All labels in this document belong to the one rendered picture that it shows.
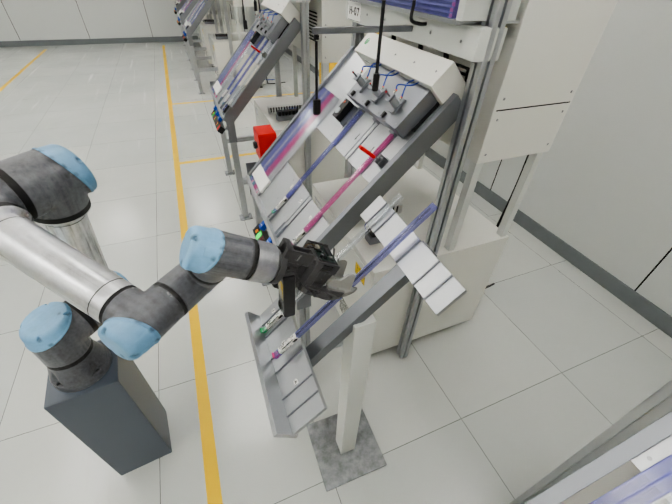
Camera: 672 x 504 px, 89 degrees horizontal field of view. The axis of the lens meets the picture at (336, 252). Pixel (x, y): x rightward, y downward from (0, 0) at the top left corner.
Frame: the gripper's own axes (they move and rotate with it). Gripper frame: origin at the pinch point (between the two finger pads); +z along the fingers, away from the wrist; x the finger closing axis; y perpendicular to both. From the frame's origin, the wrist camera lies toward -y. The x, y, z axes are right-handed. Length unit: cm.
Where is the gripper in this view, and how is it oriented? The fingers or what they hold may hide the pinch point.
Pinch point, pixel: (348, 287)
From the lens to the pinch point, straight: 75.8
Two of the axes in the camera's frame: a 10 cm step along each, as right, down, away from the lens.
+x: -3.6, -6.2, 7.0
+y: 5.1, -7.6, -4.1
